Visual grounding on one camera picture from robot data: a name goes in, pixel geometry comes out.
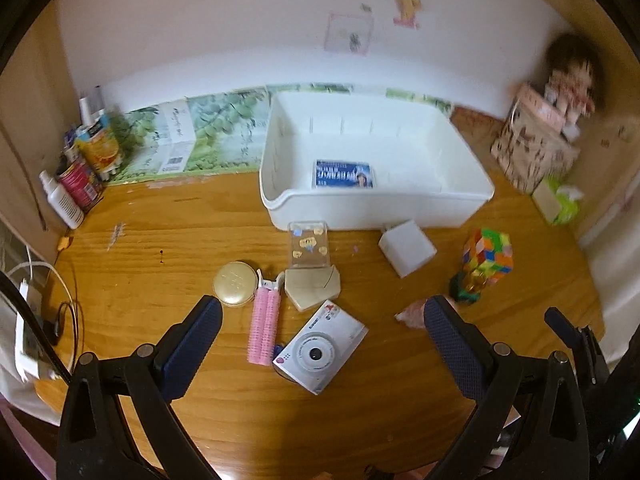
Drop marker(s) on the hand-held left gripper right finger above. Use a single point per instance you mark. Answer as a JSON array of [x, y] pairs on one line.
[[452, 345]]

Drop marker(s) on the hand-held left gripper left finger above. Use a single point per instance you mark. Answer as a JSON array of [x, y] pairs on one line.
[[200, 340]]

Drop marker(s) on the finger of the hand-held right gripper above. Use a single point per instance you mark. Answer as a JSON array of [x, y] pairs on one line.
[[562, 325]]

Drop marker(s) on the green yellow puzzle toy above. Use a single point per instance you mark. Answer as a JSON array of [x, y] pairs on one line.
[[467, 287]]

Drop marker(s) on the pink hair roller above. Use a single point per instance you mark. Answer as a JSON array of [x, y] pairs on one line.
[[264, 325]]

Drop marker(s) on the white plug charger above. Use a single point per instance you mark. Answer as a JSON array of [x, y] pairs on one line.
[[406, 249]]

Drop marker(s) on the white instant camera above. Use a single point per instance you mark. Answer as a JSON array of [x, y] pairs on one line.
[[320, 350]]

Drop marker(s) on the white plastic storage bin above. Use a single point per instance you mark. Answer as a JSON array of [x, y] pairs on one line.
[[360, 210]]

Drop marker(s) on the round gold compact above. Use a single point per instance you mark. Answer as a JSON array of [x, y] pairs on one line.
[[235, 284]]

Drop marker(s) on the colourful puzzle cube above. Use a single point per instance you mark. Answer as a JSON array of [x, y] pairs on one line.
[[489, 256]]

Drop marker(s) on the beige hexagonal box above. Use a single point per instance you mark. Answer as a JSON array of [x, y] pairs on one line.
[[310, 287]]

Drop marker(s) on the green tissue pack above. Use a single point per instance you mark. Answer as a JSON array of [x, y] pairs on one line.
[[552, 202]]

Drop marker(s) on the clear box with stickers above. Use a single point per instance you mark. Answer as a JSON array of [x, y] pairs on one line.
[[310, 246]]

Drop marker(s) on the small yellow clip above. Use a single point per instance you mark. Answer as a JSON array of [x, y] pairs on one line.
[[63, 243]]

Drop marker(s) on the white power strip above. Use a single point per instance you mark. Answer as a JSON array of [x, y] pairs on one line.
[[27, 340]]

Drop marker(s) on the white spray bottle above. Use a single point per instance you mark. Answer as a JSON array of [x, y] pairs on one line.
[[62, 202]]

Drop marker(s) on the red can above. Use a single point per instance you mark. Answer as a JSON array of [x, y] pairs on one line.
[[77, 182]]

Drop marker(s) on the blue photo card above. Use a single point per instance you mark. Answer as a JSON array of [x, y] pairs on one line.
[[345, 174]]

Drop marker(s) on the white carton box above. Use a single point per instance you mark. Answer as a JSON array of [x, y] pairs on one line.
[[175, 135]]

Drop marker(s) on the brown-haired doll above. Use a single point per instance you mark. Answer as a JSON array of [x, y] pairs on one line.
[[572, 85]]

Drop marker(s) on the white slim bottle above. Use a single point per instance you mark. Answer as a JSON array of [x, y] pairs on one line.
[[86, 110]]

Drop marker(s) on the pink framed wall sticker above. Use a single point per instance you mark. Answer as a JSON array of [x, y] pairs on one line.
[[349, 32]]

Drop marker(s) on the yellow cartoon wall sticker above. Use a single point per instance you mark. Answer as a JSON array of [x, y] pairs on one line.
[[407, 10]]

